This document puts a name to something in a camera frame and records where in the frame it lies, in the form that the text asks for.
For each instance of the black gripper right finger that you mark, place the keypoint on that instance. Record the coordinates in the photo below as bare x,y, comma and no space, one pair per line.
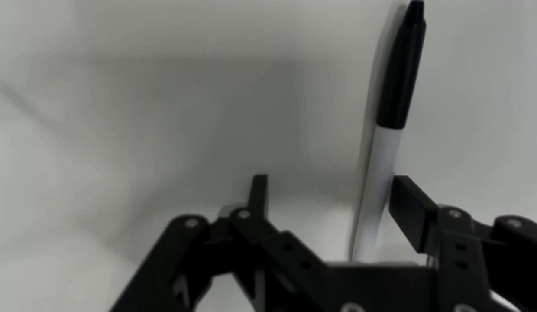
412,211

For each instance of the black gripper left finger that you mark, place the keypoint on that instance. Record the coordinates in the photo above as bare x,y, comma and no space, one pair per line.
258,196

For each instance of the black and white marker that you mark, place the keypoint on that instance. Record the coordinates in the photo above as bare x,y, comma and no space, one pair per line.
393,104

